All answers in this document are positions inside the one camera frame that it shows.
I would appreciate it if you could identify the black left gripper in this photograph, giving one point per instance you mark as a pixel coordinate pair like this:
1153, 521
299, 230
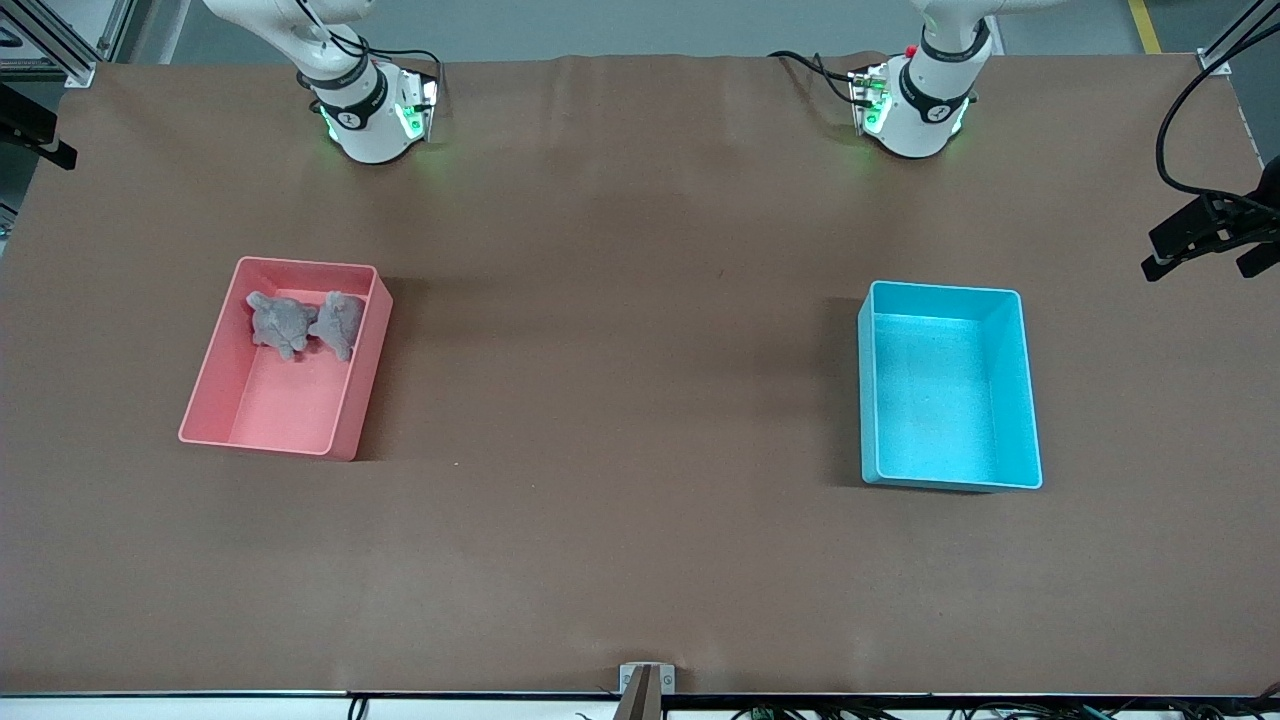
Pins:
1236, 219

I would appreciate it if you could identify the grey plush toy animal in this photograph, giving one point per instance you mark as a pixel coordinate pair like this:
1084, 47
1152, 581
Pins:
340, 320
278, 322

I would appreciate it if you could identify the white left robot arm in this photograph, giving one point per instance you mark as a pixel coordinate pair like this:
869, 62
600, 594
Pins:
925, 110

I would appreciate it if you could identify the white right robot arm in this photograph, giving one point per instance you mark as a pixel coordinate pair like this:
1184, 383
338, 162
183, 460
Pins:
365, 120

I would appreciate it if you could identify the blue plastic box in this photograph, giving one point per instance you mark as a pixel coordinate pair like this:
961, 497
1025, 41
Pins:
940, 410

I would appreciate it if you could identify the pink plastic box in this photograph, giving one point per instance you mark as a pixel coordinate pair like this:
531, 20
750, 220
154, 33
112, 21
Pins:
290, 410

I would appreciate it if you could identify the brown table cover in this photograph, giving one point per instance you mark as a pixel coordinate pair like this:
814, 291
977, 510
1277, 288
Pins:
640, 560

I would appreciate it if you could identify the aluminium frame post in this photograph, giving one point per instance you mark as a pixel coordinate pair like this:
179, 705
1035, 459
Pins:
1225, 50
60, 45

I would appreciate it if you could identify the grey metal bracket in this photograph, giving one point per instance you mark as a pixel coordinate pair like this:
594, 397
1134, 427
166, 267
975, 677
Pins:
668, 680

